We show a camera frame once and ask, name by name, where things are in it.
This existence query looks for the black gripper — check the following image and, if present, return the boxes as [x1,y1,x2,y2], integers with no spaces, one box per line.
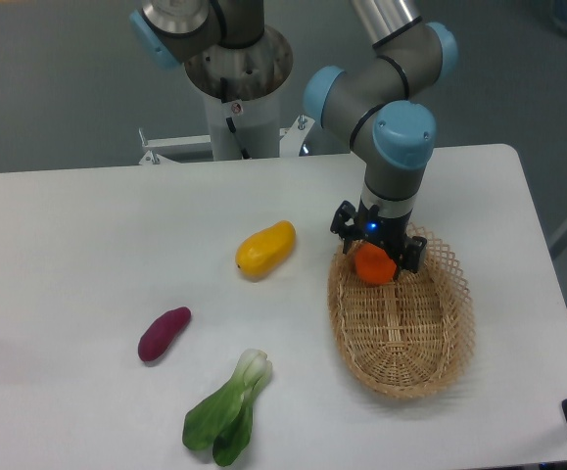
[330,198,427,280]

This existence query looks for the orange fruit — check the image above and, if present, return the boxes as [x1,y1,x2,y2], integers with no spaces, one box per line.
[354,244,397,285]

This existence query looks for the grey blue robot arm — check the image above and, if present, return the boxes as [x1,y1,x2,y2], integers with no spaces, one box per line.
[129,1,458,272]

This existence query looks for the woven wicker basket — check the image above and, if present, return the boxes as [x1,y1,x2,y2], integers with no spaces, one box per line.
[327,224,475,400]

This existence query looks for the yellow mango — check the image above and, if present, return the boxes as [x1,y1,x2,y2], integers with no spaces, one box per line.
[235,220,296,279]

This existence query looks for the purple sweet potato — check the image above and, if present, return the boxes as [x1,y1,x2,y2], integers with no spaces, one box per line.
[137,306,192,363]

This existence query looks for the green bok choy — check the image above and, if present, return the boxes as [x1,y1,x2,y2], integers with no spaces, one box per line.
[182,349,272,467]

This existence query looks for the white metal base frame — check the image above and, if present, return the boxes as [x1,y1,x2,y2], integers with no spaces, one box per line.
[137,115,353,165]

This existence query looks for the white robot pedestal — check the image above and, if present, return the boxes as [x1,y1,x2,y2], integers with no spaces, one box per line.
[203,93,280,161]

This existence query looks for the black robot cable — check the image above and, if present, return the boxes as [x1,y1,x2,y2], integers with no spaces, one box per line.
[218,77,253,161]

